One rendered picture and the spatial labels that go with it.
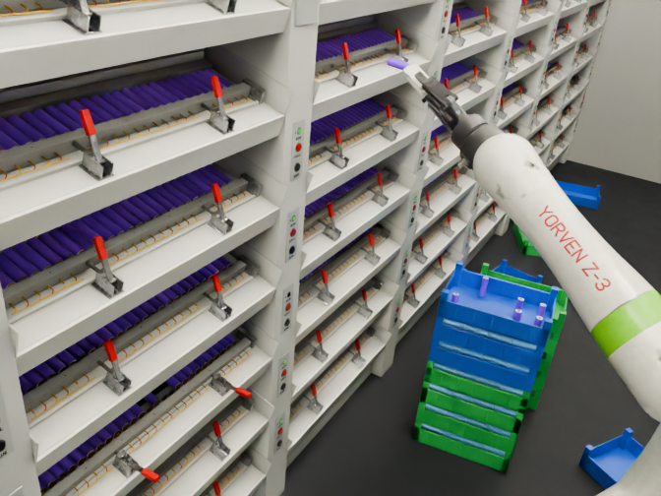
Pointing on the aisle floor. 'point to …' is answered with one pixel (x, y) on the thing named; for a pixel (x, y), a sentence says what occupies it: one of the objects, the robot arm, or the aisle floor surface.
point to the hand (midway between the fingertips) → (418, 79)
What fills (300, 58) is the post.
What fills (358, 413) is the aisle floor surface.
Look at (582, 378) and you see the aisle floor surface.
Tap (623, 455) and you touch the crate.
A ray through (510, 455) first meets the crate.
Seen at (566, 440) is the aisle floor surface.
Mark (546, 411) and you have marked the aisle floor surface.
